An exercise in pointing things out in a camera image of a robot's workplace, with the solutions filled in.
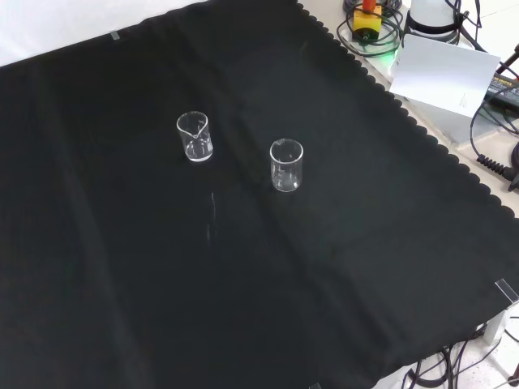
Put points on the clear glass beaker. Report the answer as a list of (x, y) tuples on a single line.
[(286, 185), (195, 154)]

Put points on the black bench cloth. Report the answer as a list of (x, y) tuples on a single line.
[(121, 251)]

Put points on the clear cloth clip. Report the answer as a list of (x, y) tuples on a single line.
[(316, 386), (507, 290), (115, 36)]

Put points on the yellow stop button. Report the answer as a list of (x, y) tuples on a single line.
[(367, 25)]

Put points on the pale board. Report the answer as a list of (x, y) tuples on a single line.
[(442, 77)]

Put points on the black power adapter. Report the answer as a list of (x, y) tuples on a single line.
[(507, 87)]

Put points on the aluminium bench leg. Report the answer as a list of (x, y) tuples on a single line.
[(502, 324)]

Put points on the black tripod leg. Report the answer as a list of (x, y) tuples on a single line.
[(509, 61)]

